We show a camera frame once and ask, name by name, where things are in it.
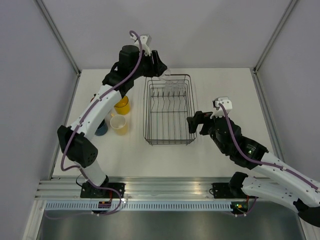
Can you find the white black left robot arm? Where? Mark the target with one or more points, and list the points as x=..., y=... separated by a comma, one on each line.
x=75, y=140

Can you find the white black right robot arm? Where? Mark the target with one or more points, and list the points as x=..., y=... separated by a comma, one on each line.
x=294, y=190

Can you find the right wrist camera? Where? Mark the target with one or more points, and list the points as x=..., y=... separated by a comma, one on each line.
x=223, y=105

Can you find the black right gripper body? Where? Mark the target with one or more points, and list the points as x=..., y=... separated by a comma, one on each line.
x=208, y=128

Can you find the pale yellow mug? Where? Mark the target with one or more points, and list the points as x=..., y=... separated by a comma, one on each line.
x=119, y=124

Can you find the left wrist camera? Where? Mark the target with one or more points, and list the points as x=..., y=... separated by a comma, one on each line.
x=145, y=43

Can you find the black wire dish rack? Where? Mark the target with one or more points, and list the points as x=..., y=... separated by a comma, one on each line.
x=165, y=113

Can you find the yellow mug black handle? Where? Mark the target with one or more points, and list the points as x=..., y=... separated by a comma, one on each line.
x=123, y=106

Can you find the blue mug black handle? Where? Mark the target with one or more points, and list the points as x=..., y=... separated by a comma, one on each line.
x=102, y=129

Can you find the aluminium frame post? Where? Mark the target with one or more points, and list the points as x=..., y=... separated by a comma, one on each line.
x=276, y=32
x=57, y=35

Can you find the aluminium mounting rail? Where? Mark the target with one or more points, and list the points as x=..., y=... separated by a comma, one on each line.
x=136, y=188

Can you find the left aluminium frame post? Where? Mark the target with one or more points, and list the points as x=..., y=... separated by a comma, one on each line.
x=57, y=35

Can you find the white slotted cable duct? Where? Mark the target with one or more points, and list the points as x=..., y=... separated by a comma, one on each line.
x=90, y=205

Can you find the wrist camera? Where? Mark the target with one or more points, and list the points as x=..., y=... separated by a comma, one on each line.
x=145, y=43
x=223, y=105

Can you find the right aluminium frame post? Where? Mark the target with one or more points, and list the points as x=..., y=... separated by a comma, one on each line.
x=276, y=32

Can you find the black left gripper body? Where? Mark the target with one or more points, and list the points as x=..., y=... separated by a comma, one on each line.
x=146, y=67

